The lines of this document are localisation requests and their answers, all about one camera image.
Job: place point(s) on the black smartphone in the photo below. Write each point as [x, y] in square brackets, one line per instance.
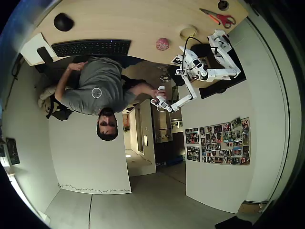
[44, 55]

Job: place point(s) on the black round desk grommet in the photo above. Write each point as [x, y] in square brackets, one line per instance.
[223, 4]

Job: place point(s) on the white follower robot arm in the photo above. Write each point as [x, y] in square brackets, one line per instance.
[224, 72]

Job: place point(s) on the person's right forearm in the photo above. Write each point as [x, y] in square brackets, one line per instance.
[140, 88]

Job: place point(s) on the black office chair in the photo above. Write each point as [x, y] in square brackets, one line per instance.
[47, 70]

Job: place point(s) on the beige jacket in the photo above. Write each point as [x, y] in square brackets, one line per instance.
[45, 97]

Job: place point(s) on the beige masking tape roll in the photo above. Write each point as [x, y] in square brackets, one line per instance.
[183, 35]

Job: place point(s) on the black computer mouse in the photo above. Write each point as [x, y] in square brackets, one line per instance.
[63, 22]

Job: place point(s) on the person's right hand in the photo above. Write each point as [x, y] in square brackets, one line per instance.
[154, 91]

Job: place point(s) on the black bag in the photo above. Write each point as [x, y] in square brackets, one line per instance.
[60, 112]

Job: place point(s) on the man in grey T-shirt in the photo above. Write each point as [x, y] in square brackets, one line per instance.
[100, 81]

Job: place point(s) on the small photo collage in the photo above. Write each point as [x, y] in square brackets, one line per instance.
[192, 136]
[193, 153]

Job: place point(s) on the blue crate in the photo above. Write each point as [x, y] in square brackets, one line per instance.
[176, 161]

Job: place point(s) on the dark framed picture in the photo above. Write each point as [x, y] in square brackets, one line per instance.
[13, 151]

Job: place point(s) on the person's left forearm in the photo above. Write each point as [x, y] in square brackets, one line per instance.
[62, 82]

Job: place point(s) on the stainless steel fridge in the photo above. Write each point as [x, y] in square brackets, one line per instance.
[162, 124]

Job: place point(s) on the large photo collage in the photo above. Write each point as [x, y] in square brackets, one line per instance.
[225, 140]

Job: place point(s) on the black computer keyboard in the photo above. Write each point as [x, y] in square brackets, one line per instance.
[91, 47]

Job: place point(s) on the brown cardboard box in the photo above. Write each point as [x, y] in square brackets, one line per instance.
[250, 207]

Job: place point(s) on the person's left hand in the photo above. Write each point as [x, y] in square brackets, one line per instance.
[77, 66]

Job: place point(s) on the white paper sheet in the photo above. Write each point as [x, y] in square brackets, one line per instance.
[32, 46]

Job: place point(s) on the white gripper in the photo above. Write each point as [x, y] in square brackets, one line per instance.
[181, 62]

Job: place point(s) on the small gripper-mounted camera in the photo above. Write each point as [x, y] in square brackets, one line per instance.
[180, 71]

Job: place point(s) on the black desk pad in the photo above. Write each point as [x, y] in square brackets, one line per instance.
[212, 91]

